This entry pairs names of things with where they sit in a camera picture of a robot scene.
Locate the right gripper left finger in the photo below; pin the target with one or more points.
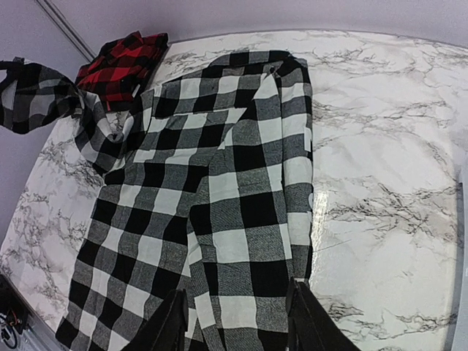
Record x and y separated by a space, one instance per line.
166 328

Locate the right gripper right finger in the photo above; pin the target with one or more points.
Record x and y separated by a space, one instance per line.
310 328

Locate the black white plaid shirt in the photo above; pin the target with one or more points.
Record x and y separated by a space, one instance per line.
207 183

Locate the red black plaid shirt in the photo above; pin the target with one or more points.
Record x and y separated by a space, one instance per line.
122 69

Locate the aluminium front frame rail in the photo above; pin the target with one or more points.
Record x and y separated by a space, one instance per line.
37 335

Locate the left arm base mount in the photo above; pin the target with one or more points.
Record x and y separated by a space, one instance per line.
14 315

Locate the left aluminium corner post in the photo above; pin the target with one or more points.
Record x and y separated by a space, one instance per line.
66 28

